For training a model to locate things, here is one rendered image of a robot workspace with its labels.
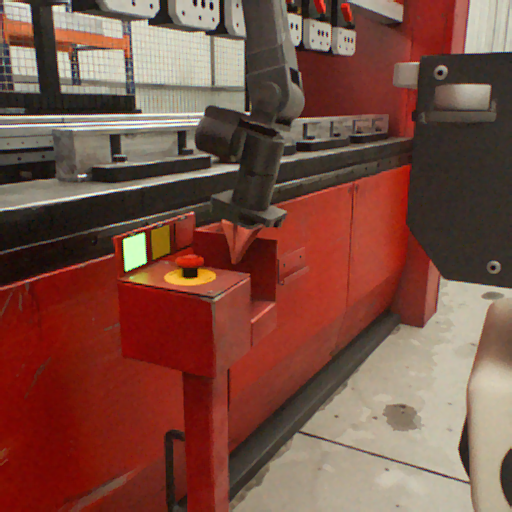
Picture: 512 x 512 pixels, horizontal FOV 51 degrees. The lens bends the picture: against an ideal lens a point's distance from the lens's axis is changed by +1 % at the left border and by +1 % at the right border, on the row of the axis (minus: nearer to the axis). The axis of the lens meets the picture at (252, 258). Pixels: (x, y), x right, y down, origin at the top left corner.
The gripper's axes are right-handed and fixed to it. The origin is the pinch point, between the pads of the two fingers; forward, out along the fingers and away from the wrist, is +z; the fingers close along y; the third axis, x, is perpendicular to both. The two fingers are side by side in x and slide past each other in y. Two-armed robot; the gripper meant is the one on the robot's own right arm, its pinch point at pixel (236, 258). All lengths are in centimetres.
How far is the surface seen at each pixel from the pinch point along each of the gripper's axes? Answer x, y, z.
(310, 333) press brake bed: -74, 2, 49
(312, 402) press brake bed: -80, -5, 76
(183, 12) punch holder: -33, 40, -32
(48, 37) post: -65, 111, -14
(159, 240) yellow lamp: 6.3, 10.4, -0.5
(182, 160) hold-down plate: -24.8, 28.4, -4.2
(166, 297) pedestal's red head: 15.8, 1.6, 2.0
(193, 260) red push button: 11.4, 1.2, -2.5
